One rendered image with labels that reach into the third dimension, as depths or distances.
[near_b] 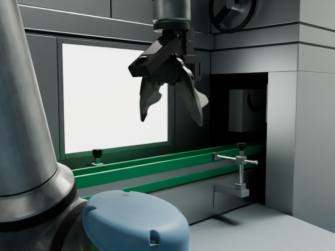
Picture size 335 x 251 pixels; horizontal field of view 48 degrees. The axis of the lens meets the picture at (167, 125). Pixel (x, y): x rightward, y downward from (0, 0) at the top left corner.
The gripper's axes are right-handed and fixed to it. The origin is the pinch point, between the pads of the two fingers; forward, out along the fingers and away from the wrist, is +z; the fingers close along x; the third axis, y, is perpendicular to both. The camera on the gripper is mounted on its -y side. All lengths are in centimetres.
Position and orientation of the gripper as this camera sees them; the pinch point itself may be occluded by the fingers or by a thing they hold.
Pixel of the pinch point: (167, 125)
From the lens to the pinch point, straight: 76.3
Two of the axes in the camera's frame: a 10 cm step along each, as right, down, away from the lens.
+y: 6.2, -1.2, 7.7
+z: 0.3, 9.9, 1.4
